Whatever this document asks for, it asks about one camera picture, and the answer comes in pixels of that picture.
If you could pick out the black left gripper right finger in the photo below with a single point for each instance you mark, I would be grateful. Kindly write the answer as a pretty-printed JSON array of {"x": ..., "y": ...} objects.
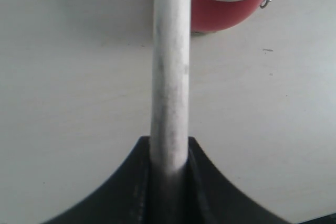
[{"x": 212, "y": 198}]

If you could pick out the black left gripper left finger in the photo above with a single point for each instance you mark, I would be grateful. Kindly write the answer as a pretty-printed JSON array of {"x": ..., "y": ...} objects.
[{"x": 122, "y": 198}]

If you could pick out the white drumstick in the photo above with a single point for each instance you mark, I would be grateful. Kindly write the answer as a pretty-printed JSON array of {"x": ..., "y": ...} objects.
[{"x": 170, "y": 87}]

